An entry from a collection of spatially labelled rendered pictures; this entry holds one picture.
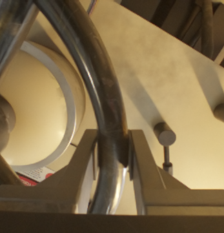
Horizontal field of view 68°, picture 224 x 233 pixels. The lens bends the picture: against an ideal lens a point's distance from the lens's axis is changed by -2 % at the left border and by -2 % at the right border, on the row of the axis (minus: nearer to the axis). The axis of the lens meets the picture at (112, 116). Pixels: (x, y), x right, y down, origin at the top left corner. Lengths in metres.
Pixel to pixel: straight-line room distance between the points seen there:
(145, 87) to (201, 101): 0.12
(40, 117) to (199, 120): 0.32
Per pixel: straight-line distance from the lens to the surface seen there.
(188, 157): 0.44
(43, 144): 0.29
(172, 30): 1.17
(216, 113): 0.41
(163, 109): 0.38
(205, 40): 0.49
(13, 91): 0.27
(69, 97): 0.27
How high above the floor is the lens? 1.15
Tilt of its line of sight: 15 degrees up
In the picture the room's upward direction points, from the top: 151 degrees counter-clockwise
